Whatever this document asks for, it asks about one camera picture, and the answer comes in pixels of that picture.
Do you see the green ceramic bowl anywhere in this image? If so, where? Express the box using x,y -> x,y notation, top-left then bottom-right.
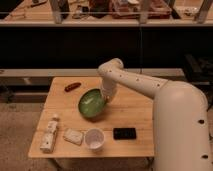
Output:
78,89 -> 106,118

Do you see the white squeeze bottle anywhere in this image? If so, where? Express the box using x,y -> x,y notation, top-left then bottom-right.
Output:
40,114 -> 59,153

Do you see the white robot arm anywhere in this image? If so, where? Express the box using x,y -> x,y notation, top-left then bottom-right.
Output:
98,58 -> 213,171

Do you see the brown sausage toy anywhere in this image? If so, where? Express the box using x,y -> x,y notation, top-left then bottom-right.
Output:
64,82 -> 81,92

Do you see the wooden table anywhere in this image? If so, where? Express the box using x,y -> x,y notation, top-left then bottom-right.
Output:
27,76 -> 158,171

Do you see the black smartphone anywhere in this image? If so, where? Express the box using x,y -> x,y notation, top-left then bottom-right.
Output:
113,128 -> 137,140

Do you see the white paper cup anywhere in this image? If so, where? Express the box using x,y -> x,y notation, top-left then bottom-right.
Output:
84,128 -> 105,151

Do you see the white sponge block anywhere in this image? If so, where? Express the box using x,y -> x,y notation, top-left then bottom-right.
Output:
63,129 -> 83,145

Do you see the red tray on shelf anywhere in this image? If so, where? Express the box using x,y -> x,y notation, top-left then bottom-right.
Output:
109,0 -> 172,19

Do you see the long wooden shelf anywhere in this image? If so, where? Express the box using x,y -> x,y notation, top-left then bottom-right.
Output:
0,0 -> 213,27

